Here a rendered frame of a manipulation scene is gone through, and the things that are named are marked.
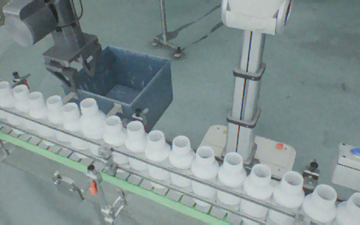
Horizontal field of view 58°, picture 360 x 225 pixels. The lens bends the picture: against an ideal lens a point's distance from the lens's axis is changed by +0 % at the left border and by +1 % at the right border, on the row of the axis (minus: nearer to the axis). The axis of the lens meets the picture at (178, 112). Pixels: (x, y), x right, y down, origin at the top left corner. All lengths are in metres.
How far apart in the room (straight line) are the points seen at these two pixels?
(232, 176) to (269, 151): 1.23
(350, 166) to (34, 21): 0.68
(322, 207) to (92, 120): 0.52
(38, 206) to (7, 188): 0.28
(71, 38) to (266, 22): 0.66
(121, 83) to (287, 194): 1.09
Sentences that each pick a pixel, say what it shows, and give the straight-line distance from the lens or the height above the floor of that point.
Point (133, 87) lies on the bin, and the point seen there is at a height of 0.74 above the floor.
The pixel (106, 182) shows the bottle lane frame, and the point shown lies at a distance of 0.90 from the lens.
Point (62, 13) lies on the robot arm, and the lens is 0.64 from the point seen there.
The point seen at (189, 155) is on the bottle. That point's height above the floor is 1.13.
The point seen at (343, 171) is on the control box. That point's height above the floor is 1.09.
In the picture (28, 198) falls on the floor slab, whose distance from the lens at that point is 2.24.
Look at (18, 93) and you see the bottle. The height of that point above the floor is 1.16.
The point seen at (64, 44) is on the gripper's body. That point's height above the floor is 1.37.
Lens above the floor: 1.69
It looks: 43 degrees down
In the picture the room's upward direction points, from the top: 4 degrees counter-clockwise
